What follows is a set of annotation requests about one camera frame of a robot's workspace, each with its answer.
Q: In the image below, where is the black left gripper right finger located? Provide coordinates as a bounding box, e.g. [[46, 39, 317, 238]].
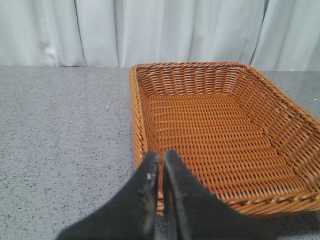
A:
[[163, 150, 272, 240]]

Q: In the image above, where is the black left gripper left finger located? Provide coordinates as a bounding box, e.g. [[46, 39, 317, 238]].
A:
[[57, 151, 159, 240]]

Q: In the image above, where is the brown wicker basket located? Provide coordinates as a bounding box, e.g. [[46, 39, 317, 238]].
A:
[[129, 62, 320, 219]]

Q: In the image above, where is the white curtain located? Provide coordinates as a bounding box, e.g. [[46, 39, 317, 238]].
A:
[[0, 0, 320, 71]]

